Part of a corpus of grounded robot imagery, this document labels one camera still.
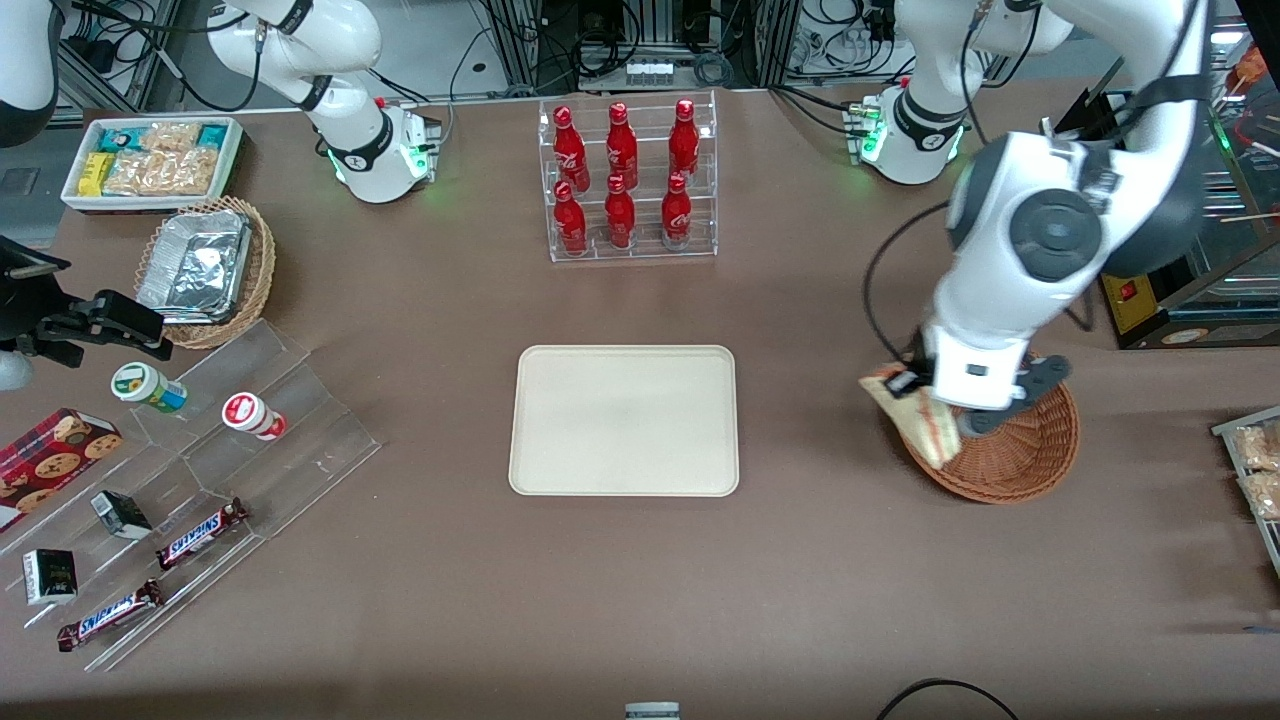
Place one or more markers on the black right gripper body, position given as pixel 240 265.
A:
pixel 30 318

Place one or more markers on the triangular sandwich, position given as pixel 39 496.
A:
pixel 930 435

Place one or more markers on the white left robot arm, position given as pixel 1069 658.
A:
pixel 1000 290

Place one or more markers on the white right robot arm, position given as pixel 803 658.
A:
pixel 350 40

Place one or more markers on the round brown wicker basket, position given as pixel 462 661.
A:
pixel 1020 460

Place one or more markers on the light wicker basket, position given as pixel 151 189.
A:
pixel 258 275

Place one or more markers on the grey metal tray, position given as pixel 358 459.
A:
pixel 1268 545

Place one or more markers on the cream rectangular serving tray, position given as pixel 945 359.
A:
pixel 625 420

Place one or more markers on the green lidded yogurt cup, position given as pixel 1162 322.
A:
pixel 145 387

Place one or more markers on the aluminium foil container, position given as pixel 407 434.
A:
pixel 195 265

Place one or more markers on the red plaid cookie box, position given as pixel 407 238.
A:
pixel 50 460

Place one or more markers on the yellow snack packet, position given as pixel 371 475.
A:
pixel 97 173

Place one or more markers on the red lidded yogurt cup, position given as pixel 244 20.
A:
pixel 252 415

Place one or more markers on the clear bag of crackers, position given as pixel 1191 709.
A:
pixel 135 173
pixel 190 172
pixel 170 136

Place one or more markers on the black food warmer machine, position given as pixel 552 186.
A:
pixel 1200 310

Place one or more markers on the small black carton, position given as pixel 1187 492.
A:
pixel 122 514
pixel 50 577

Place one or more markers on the teal snack packet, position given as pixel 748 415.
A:
pixel 120 138
pixel 212 134

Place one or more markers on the white rectangular snack bin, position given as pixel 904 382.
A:
pixel 232 160

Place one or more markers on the clear acrylic stepped display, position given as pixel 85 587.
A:
pixel 300 450

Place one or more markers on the snickers chocolate bar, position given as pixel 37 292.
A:
pixel 200 533
pixel 110 615

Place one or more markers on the clear bag of fried snacks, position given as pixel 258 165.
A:
pixel 1258 447
pixel 1265 495

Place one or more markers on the red cola bottle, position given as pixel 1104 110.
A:
pixel 570 225
pixel 570 150
pixel 620 220
pixel 684 145
pixel 677 218
pixel 621 148

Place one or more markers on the clear acrylic bottle rack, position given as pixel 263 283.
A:
pixel 645 255

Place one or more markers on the white power strip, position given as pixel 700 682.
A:
pixel 648 70

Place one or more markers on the small grey box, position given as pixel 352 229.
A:
pixel 652 712

